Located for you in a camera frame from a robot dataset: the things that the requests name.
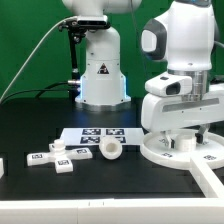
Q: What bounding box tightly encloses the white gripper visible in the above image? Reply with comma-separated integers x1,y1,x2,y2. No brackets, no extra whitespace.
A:
141,87,224,149

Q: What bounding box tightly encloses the white round table top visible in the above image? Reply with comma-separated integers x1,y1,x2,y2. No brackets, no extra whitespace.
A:
140,129,224,170

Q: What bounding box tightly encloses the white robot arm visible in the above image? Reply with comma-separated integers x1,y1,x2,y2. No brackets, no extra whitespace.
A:
62,0,224,148

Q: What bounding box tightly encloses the white marker tag sheet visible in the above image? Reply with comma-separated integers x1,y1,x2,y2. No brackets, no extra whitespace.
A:
60,128,144,146

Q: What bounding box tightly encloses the small white block left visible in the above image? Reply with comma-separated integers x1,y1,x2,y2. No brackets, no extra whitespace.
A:
0,158,4,179

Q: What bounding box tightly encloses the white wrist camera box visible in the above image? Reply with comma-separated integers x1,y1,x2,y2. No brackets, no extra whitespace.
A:
145,72,192,97

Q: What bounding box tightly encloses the white L-shaped frame border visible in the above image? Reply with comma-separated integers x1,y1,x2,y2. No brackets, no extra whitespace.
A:
0,157,224,224

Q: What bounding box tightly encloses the black cable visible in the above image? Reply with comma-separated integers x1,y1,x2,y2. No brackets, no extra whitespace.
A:
0,81,72,105

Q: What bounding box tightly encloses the white cable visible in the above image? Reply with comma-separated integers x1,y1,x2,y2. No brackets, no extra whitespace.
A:
0,15,78,103

